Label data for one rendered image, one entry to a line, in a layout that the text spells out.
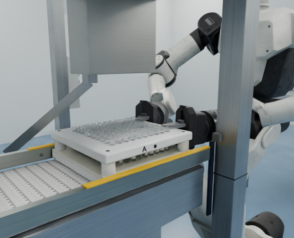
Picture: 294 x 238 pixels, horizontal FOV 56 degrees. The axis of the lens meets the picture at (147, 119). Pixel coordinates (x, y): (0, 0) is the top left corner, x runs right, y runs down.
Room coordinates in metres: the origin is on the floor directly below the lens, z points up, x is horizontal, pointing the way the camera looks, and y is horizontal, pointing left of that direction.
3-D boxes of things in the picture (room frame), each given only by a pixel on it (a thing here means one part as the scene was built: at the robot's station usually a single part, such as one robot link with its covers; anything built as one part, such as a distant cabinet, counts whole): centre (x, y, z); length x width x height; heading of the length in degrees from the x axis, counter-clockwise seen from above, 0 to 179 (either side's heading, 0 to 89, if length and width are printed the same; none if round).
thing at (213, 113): (0.73, -0.14, 0.90); 0.12 x 0.10 x 0.13; 124
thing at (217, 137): (0.65, -0.17, 0.90); 0.02 x 0.01 x 0.02; 42
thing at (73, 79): (1.46, 0.42, 0.97); 0.17 x 0.06 x 0.26; 42
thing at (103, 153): (0.64, 0.06, 0.90); 0.25 x 0.24 x 0.02; 41
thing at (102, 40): (0.78, 0.09, 1.14); 0.22 x 0.11 x 0.20; 132
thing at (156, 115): (0.86, -0.01, 0.90); 0.12 x 0.10 x 0.13; 164
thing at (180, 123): (0.68, -0.07, 0.92); 0.06 x 0.03 x 0.02; 124
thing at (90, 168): (0.64, 0.06, 0.85); 0.24 x 0.24 x 0.02; 41
